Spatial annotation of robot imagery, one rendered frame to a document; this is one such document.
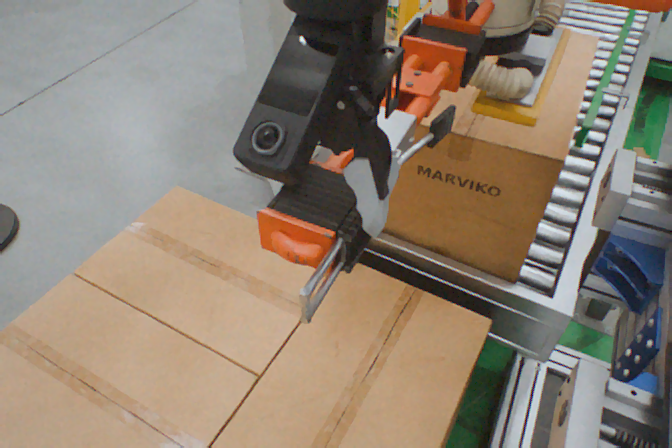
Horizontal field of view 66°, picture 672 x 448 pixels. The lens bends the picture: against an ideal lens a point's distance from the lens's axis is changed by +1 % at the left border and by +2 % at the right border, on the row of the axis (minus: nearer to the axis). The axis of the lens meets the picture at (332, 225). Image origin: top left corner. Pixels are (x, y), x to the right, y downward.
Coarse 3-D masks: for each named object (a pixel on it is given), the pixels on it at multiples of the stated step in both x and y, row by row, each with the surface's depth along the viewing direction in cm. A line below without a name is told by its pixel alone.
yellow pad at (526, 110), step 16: (544, 32) 91; (560, 32) 96; (560, 48) 93; (496, 64) 89; (512, 64) 88; (528, 64) 83; (544, 80) 85; (480, 96) 82; (496, 96) 81; (528, 96) 81; (544, 96) 82; (480, 112) 81; (496, 112) 80; (512, 112) 79; (528, 112) 79
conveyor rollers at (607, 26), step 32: (576, 0) 258; (576, 32) 233; (608, 32) 235; (640, 32) 230; (608, 96) 193; (576, 128) 178; (576, 160) 166; (576, 192) 155; (544, 224) 145; (544, 256) 138; (544, 288) 132
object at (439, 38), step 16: (432, 16) 70; (416, 32) 69; (432, 32) 69; (448, 32) 69; (464, 32) 69; (480, 32) 68; (416, 48) 66; (432, 48) 65; (448, 48) 64; (464, 48) 66; (480, 48) 67; (432, 64) 66; (464, 64) 66; (448, 80) 67; (464, 80) 67
